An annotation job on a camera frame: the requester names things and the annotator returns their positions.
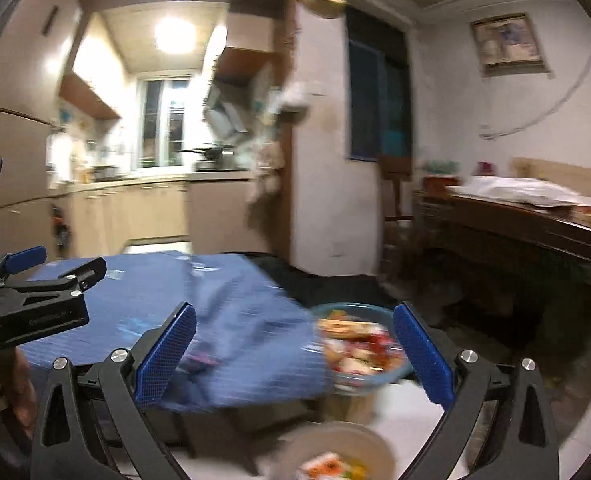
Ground beige wall cabinet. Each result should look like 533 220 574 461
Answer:
58 12 127 121
214 5 289 87

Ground dark wooden sideboard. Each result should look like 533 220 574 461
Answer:
412 187 591 352

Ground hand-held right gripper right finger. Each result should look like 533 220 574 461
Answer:
393 301 561 480

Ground steel range hood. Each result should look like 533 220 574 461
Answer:
203 82 257 141

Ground beige kitchen base cabinets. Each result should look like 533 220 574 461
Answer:
48 170 272 257

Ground kitchen window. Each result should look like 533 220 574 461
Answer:
136 76 192 169

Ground beige wooden board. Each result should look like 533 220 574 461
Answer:
510 157 591 199

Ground white bowl of food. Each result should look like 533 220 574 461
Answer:
270 420 397 480

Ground person's left hand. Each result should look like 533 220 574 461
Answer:
0 347 39 438

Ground red white wrapper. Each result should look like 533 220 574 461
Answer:
299 452 367 480

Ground pile of colourful wrappers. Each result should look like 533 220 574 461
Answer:
318 312 406 376

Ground red plant pot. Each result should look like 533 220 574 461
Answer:
420 160 461 194

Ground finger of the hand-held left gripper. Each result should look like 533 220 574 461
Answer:
0 246 47 281
0 256 108 306

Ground white hanging plastic bag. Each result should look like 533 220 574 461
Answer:
275 81 311 114

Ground brown refrigerator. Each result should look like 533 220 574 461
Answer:
0 0 84 262

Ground wooden stool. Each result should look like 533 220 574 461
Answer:
325 388 379 426

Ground ceiling light panel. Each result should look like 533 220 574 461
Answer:
154 17 197 55

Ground black frying pan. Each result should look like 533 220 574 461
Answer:
176 143 237 159

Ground white wall cable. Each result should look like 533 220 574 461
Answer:
477 35 591 141

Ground framed wall picture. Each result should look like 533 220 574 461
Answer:
469 12 547 77

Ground teal plastic basin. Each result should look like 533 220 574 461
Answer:
311 302 414 392

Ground wooden chair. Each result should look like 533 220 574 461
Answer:
377 155 417 281

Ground dark room window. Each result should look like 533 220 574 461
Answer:
345 7 417 164

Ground large white plastic bag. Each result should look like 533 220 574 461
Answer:
447 175 591 209

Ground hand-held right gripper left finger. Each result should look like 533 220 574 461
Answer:
30 301 198 480

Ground gas stove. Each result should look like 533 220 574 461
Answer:
195 157 237 172

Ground blue checked tablecloth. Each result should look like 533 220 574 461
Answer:
18 251 334 414

